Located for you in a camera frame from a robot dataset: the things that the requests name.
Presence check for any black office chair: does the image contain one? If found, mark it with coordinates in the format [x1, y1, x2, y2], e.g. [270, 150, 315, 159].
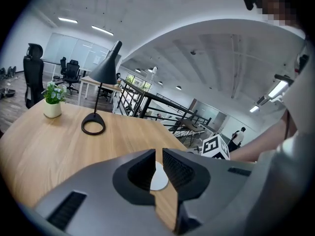
[23, 43, 45, 109]
[63, 59, 82, 95]
[60, 56, 68, 76]

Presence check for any potted plant in white pot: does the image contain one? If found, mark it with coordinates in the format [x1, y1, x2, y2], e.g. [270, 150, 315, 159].
[41, 81, 67, 119]

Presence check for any white round plate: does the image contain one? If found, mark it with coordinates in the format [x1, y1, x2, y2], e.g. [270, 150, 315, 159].
[150, 161, 169, 191]

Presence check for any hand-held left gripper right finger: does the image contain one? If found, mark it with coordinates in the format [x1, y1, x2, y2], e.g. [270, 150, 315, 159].
[162, 148, 256, 236]

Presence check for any black desk lamp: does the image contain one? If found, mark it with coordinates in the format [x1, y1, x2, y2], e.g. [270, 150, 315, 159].
[81, 40, 123, 136]

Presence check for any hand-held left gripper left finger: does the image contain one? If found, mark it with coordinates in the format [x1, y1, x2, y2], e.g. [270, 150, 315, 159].
[34, 148, 173, 236]

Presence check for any black metal railing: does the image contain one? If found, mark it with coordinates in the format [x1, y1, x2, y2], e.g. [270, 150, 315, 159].
[117, 78, 213, 142]

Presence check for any light wooden table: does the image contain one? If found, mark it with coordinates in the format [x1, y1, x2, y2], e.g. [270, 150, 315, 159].
[80, 75, 123, 106]

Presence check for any ceiling light strip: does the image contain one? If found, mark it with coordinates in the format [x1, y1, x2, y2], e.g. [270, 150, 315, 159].
[91, 25, 114, 36]
[58, 17, 78, 25]

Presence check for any dark wooden side table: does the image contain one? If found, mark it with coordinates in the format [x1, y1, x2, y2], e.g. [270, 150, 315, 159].
[175, 118, 206, 144]

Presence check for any grey desk with white legs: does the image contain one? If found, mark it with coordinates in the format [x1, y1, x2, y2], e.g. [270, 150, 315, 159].
[42, 59, 65, 81]

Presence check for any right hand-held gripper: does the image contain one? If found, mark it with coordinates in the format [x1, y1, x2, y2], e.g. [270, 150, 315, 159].
[201, 134, 231, 161]

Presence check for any white ring light stand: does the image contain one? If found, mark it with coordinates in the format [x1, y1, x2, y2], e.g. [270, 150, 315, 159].
[146, 66, 158, 94]

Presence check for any person's beige shirt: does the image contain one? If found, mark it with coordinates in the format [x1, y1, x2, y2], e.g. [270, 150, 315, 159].
[255, 26, 315, 236]

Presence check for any person's right forearm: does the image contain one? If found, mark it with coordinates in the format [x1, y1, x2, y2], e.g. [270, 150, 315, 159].
[230, 121, 298, 163]

